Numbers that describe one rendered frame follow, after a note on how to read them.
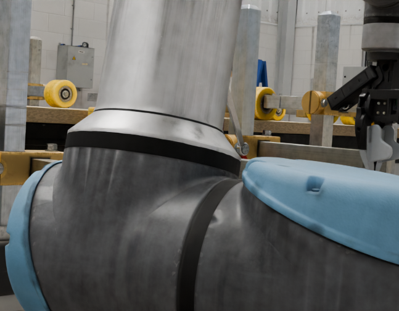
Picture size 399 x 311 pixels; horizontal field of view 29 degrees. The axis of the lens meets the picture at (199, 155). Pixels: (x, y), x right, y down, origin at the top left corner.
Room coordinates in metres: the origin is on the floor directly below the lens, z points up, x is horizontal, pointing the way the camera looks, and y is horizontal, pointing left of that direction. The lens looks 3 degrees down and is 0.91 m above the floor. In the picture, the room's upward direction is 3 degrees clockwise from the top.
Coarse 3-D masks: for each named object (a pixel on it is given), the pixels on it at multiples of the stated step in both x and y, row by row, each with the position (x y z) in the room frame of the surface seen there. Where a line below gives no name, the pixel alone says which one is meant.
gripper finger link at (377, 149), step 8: (368, 128) 1.30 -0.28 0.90; (376, 128) 1.30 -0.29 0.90; (368, 136) 1.31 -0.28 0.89; (376, 136) 1.30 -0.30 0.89; (368, 144) 1.31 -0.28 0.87; (376, 144) 1.30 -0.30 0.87; (384, 144) 1.29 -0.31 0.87; (360, 152) 1.31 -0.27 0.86; (368, 152) 1.31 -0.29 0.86; (376, 152) 1.30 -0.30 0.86; (384, 152) 1.29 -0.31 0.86; (368, 160) 1.31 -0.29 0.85; (376, 160) 1.30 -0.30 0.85; (368, 168) 1.31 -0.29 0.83
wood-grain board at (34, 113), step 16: (32, 112) 1.40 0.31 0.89; (48, 112) 1.42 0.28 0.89; (64, 112) 1.45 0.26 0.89; (80, 112) 1.47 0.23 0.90; (224, 128) 1.74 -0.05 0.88; (256, 128) 1.81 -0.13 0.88; (272, 128) 1.84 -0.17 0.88; (288, 128) 1.88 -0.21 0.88; (304, 128) 1.93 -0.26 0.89; (336, 128) 2.02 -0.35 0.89; (352, 128) 2.06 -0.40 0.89
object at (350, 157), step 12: (264, 144) 1.49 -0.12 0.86; (276, 144) 1.47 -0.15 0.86; (288, 144) 1.45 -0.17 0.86; (300, 144) 1.45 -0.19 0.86; (264, 156) 1.49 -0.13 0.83; (276, 156) 1.47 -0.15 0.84; (288, 156) 1.45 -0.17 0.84; (300, 156) 1.42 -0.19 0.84; (312, 156) 1.40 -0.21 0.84; (324, 156) 1.38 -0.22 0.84; (336, 156) 1.37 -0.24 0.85; (348, 156) 1.35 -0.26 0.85; (360, 156) 1.33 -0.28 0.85
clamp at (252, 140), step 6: (228, 138) 1.47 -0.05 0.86; (234, 138) 1.47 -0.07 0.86; (246, 138) 1.48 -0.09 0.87; (252, 138) 1.49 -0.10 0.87; (258, 138) 1.50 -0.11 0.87; (264, 138) 1.51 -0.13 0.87; (270, 138) 1.53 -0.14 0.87; (276, 138) 1.54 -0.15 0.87; (234, 144) 1.46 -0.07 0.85; (252, 144) 1.49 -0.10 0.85; (252, 150) 1.49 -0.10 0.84; (240, 156) 1.47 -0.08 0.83; (252, 156) 1.49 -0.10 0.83
